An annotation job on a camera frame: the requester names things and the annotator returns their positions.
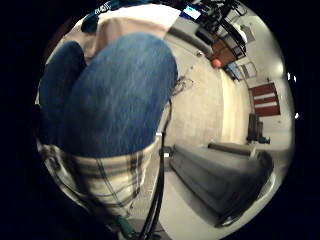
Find brown wooden cabinet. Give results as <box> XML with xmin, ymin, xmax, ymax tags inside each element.
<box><xmin>208</xmin><ymin>38</ymin><xmax>238</xmax><ymax>68</ymax></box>

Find grey desk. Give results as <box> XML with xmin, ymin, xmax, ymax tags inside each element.
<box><xmin>167</xmin><ymin>15</ymin><xmax>216</xmax><ymax>54</ymax></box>

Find grey rolled mat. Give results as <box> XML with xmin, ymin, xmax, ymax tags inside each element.
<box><xmin>207</xmin><ymin>141</ymin><xmax>257</xmax><ymax>158</ymax></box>

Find blue lit monitor screen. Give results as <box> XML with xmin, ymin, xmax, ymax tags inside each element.
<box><xmin>181</xmin><ymin>4</ymin><xmax>203</xmax><ymax>22</ymax></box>

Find grey padded bench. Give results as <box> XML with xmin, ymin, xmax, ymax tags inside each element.
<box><xmin>169</xmin><ymin>143</ymin><xmax>275</xmax><ymax>228</ymax></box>

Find black cable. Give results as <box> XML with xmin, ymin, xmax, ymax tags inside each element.
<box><xmin>138</xmin><ymin>98</ymin><xmax>174</xmax><ymax>240</ymax></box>

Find blue box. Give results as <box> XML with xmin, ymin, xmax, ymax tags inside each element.
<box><xmin>227</xmin><ymin>61</ymin><xmax>242</xmax><ymax>82</ymax></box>

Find green cable connector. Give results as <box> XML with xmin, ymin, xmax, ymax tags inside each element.
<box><xmin>117</xmin><ymin>214</ymin><xmax>137</xmax><ymax>240</ymax></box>

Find dark standing case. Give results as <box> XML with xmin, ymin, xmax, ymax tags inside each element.
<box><xmin>246</xmin><ymin>112</ymin><xmax>265</xmax><ymax>144</ymax></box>

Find black equipment rack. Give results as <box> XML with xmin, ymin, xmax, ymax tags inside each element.
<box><xmin>196</xmin><ymin>0</ymin><xmax>248</xmax><ymax>59</ymax></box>

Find the person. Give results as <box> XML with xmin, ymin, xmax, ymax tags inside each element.
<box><xmin>35</xmin><ymin>31</ymin><xmax>179</xmax><ymax>218</ymax></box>

